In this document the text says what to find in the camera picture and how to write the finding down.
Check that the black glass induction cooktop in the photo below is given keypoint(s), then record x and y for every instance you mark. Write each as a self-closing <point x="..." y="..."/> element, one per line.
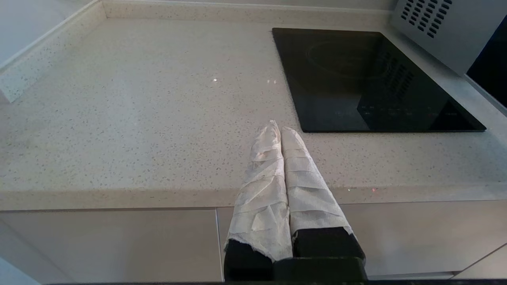
<point x="356" y="79"/>

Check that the black silver microwave oven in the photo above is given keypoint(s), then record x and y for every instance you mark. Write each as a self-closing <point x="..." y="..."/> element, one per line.
<point x="447" y="31"/>

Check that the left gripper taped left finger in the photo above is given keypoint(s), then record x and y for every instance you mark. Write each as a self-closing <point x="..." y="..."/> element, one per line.
<point x="261" y="198"/>

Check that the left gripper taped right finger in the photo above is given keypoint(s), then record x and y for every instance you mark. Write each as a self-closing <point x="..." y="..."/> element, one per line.
<point x="309" y="194"/>

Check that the beige cabinet front panel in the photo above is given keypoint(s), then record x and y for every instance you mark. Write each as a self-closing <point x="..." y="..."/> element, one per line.
<point x="111" y="245"/>
<point x="416" y="233"/>

